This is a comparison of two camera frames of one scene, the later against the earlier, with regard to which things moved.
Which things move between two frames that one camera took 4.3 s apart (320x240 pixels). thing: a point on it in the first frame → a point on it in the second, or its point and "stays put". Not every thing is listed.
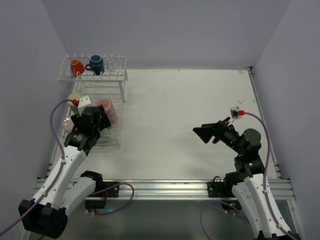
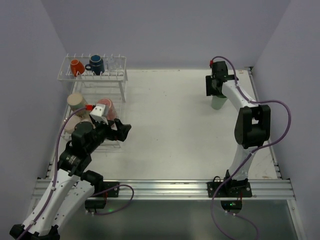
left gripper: (104, 119) → (115, 132)
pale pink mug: (68, 124) stays put
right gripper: (219, 132) → (213, 87)
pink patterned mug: (109, 108) stays put
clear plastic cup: (114, 64) stays put
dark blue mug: (96, 65) stays put
